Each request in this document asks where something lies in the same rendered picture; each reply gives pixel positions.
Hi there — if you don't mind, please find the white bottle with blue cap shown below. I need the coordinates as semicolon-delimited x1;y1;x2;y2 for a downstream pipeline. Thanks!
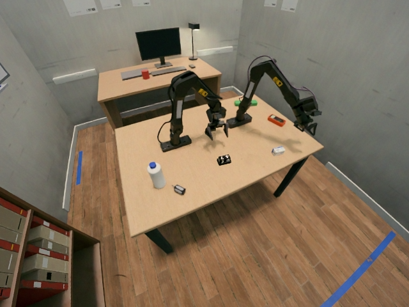
147;162;166;189

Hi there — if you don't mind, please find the small white and blue box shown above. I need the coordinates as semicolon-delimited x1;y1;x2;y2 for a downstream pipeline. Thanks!
272;146;285;156

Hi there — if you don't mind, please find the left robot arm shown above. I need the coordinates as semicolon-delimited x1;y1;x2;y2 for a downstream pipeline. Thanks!
226;60;318;125

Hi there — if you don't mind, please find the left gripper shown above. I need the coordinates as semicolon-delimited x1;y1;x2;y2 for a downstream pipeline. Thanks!
293;110;319;136

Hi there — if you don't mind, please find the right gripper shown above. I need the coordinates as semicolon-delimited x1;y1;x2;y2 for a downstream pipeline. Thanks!
204;113;229;141

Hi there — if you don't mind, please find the green flat bar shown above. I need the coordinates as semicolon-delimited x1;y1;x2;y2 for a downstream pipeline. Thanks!
235;100;258;106

